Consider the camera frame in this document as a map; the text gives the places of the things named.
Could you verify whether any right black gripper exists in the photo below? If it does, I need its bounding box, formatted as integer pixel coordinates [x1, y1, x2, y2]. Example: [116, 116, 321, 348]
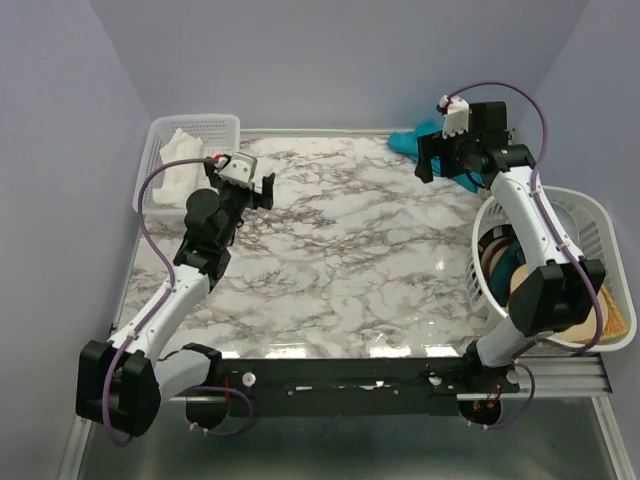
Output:
[413, 125, 479, 183]

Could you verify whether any teal t shirt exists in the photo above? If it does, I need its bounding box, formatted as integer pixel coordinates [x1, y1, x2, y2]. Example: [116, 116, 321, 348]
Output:
[387, 120, 481, 194]

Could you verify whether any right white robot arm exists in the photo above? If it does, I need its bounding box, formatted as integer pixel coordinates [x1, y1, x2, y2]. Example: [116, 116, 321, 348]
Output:
[415, 97, 606, 394]

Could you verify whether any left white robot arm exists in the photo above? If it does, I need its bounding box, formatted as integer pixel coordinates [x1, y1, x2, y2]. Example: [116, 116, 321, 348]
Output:
[75, 173, 275, 447]

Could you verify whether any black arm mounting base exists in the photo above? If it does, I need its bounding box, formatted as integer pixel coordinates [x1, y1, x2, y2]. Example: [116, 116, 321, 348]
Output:
[185, 352, 519, 433]

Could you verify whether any white perforated plastic basket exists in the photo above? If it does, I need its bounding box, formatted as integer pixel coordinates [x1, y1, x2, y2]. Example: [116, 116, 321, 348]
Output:
[132, 114, 240, 218]

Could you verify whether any white crumpled cloth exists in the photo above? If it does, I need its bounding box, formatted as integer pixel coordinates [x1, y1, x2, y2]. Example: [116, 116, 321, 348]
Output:
[153, 128, 203, 208]

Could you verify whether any white round dish basket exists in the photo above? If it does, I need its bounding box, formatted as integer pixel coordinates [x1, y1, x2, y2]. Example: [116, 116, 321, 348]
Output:
[465, 186, 637, 353]

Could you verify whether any beige bird plate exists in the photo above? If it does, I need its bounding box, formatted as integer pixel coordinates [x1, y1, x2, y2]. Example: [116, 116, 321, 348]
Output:
[502, 264, 597, 344]

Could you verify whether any woven wicker tray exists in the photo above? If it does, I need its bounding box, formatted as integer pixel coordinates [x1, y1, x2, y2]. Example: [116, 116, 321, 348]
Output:
[600, 286, 629, 342]

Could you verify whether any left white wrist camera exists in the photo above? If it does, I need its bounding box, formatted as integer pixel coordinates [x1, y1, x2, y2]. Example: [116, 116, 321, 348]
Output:
[216, 152, 258, 190]

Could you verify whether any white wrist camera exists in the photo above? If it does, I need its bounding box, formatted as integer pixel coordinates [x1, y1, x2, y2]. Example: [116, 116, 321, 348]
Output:
[216, 152, 258, 190]
[437, 95, 470, 139]

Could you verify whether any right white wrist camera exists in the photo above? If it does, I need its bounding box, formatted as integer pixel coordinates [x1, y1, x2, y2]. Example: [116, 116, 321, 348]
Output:
[437, 95, 470, 139]

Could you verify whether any aluminium frame rail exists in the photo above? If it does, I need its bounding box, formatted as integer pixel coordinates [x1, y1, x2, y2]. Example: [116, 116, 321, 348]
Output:
[79, 352, 614, 401]

